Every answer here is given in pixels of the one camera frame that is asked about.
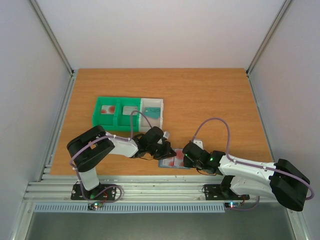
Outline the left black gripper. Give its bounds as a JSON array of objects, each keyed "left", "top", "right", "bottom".
[{"left": 147, "top": 141, "right": 177, "bottom": 161}]

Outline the teal leather card holder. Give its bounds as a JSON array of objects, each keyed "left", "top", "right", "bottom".
[{"left": 158, "top": 148, "right": 190, "bottom": 170}]

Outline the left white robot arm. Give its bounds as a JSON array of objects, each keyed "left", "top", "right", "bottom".
[{"left": 66, "top": 125, "right": 177, "bottom": 200}]

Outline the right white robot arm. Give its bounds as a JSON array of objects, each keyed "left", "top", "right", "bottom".
[{"left": 182, "top": 142, "right": 310, "bottom": 212}]

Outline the teal card in bin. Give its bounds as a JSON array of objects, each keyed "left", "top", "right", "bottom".
[{"left": 143, "top": 107, "right": 161, "bottom": 120}]

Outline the grey white card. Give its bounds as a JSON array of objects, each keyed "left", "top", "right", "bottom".
[{"left": 122, "top": 106, "right": 138, "bottom": 116}]

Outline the red and white card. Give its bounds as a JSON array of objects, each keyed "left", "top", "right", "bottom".
[{"left": 100, "top": 105, "right": 116, "bottom": 115}]

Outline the white translucent bin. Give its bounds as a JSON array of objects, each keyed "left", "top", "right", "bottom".
[{"left": 138, "top": 98, "right": 164, "bottom": 133}]

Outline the right small circuit board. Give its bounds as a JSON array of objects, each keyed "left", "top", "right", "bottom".
[{"left": 224, "top": 201, "right": 242, "bottom": 209}]

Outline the small circuit board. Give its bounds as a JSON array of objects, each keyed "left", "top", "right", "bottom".
[
  {"left": 87, "top": 202, "right": 103, "bottom": 211},
  {"left": 224, "top": 201, "right": 242, "bottom": 209}
]

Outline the middle green bin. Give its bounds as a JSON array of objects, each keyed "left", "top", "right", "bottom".
[{"left": 113, "top": 97, "right": 141, "bottom": 132}]

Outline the green bin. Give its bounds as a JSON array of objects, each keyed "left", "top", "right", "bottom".
[
  {"left": 113, "top": 97, "right": 141, "bottom": 132},
  {"left": 92, "top": 96, "right": 120, "bottom": 131}
]

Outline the left green bin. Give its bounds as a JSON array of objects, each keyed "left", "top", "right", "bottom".
[{"left": 92, "top": 96, "right": 120, "bottom": 131}]

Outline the left small circuit board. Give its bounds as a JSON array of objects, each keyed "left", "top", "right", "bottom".
[{"left": 87, "top": 202, "right": 103, "bottom": 211}]

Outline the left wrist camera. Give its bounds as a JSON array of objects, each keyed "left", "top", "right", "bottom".
[{"left": 163, "top": 131, "right": 170, "bottom": 139}]

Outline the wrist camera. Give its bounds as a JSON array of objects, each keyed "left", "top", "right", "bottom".
[
  {"left": 193, "top": 139, "right": 204, "bottom": 150},
  {"left": 163, "top": 131, "right": 170, "bottom": 139}
]

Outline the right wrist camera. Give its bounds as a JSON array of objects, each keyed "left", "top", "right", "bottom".
[{"left": 193, "top": 139, "right": 204, "bottom": 150}]

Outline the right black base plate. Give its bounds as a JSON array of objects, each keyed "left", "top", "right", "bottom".
[{"left": 201, "top": 184, "right": 250, "bottom": 201}]

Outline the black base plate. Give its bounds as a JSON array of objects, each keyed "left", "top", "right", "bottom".
[
  {"left": 201, "top": 184, "right": 250, "bottom": 201},
  {"left": 70, "top": 183, "right": 119, "bottom": 201}
]

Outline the grey slotted cable duct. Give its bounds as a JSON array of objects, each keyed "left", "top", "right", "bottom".
[{"left": 33, "top": 202, "right": 225, "bottom": 214}]

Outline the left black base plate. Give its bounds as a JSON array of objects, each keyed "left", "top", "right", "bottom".
[{"left": 70, "top": 183, "right": 119, "bottom": 201}]

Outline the aluminium front rail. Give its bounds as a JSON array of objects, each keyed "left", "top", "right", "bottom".
[{"left": 22, "top": 174, "right": 298, "bottom": 203}]

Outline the right aluminium frame post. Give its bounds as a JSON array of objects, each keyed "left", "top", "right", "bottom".
[{"left": 246, "top": 0, "right": 294, "bottom": 78}]

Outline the aluminium frame post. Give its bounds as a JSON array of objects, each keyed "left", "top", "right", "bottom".
[
  {"left": 27, "top": 0, "right": 76, "bottom": 76},
  {"left": 246, "top": 0, "right": 294, "bottom": 78}
]

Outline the left aluminium frame post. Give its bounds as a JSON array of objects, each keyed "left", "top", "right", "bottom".
[{"left": 27, "top": 0, "right": 76, "bottom": 76}]

